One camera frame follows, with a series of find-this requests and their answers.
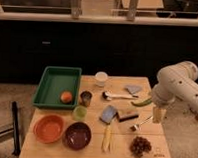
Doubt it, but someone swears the silver fork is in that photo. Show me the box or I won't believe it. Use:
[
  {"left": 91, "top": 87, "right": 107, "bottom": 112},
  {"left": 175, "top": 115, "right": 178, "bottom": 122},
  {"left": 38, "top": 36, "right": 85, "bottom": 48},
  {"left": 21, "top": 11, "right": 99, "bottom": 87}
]
[{"left": 130, "top": 116, "right": 153, "bottom": 131}]

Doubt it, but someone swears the black bar beside table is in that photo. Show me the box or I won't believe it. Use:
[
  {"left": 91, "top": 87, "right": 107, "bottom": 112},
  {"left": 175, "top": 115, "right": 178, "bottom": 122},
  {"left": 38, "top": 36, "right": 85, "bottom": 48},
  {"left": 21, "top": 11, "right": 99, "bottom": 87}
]
[{"left": 12, "top": 101, "right": 21, "bottom": 156}]

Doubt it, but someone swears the bunch of dark grapes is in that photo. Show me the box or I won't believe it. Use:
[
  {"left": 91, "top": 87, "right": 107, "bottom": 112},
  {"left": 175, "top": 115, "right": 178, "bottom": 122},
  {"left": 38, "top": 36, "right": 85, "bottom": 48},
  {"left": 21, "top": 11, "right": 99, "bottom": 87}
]
[{"left": 130, "top": 137, "right": 152, "bottom": 158}]

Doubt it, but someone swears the orange bowl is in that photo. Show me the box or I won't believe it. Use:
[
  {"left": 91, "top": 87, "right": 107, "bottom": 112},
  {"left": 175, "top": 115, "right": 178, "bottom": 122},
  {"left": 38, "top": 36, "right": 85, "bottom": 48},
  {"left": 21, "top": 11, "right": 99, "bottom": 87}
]
[{"left": 33, "top": 114, "right": 64, "bottom": 144}]

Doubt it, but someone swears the orange fruit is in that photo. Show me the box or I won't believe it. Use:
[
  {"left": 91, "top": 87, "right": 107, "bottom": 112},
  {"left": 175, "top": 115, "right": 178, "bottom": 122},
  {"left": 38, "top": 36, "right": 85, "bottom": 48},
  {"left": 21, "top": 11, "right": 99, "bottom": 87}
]
[{"left": 60, "top": 91, "right": 73, "bottom": 103}]

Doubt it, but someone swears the small green cup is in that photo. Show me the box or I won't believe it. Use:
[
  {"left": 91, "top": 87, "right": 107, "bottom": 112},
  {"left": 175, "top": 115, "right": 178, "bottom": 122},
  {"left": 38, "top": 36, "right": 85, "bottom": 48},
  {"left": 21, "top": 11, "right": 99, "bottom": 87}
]
[{"left": 73, "top": 105, "right": 87, "bottom": 122}]

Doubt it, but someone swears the blue sponge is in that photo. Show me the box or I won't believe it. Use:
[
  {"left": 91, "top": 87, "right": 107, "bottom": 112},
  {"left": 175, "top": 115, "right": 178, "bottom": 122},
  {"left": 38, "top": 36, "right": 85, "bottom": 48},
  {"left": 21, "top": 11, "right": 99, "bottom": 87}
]
[{"left": 99, "top": 105, "right": 117, "bottom": 124}]

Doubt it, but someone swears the white cup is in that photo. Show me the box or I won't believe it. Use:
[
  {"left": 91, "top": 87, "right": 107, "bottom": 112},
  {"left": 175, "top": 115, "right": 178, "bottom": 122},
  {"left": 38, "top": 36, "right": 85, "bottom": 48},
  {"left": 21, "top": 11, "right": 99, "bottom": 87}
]
[{"left": 95, "top": 71, "right": 108, "bottom": 87}]

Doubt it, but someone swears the green plastic tray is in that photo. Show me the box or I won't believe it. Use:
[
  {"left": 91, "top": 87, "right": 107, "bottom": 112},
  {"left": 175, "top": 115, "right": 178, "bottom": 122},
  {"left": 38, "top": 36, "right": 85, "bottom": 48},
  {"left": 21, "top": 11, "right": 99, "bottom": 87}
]
[{"left": 33, "top": 66, "right": 82, "bottom": 110}]

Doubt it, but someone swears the purple bowl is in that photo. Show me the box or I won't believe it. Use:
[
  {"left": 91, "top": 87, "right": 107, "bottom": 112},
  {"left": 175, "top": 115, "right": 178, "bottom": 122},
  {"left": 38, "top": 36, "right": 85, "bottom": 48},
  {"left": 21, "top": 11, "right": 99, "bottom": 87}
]
[{"left": 63, "top": 121, "right": 92, "bottom": 151}]

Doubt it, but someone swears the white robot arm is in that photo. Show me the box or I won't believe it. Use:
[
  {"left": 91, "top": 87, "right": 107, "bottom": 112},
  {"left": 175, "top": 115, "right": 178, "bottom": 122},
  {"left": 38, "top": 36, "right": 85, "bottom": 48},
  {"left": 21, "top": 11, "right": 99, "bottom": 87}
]
[{"left": 151, "top": 61, "right": 198, "bottom": 124}]

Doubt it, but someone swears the yellow banana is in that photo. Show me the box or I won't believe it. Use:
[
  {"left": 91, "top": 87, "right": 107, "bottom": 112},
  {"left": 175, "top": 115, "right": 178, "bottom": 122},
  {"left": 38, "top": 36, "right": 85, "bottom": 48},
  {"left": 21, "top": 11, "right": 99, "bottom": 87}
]
[{"left": 102, "top": 124, "right": 112, "bottom": 152}]

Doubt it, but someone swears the metal cup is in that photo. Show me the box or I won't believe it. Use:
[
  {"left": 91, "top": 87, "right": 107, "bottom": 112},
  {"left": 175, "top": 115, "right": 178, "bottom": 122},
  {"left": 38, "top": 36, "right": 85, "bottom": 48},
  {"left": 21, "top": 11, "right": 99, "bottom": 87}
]
[{"left": 80, "top": 91, "right": 93, "bottom": 107}]

